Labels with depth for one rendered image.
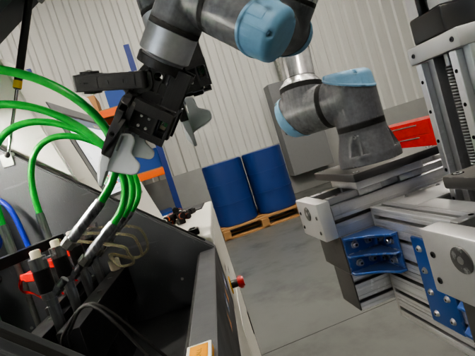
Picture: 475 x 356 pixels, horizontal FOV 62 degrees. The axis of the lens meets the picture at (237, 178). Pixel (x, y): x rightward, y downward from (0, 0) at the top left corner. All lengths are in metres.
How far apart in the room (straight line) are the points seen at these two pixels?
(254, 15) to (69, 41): 7.11
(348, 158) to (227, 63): 6.57
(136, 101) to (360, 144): 0.56
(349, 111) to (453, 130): 0.23
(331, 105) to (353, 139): 0.10
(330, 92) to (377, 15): 7.80
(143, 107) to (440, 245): 0.44
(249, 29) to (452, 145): 0.52
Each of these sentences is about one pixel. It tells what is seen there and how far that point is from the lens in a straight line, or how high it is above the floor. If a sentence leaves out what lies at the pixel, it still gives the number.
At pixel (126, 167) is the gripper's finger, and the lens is 0.61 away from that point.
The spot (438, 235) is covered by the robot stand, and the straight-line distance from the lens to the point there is 0.56.
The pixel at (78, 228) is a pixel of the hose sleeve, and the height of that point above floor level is 1.12.
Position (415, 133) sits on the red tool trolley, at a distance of 4.61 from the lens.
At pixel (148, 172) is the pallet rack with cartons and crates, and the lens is 5.78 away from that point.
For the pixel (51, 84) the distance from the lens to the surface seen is 0.70.
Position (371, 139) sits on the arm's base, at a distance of 0.96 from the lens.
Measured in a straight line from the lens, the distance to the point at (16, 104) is 0.81.
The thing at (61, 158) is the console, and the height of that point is 1.27.
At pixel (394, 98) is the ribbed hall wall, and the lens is 8.57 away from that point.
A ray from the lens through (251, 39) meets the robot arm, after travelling 0.51.
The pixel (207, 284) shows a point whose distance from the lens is 0.74.
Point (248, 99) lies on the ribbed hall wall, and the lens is 7.43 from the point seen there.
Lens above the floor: 1.17
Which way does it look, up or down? 4 degrees down
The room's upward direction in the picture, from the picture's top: 17 degrees counter-clockwise
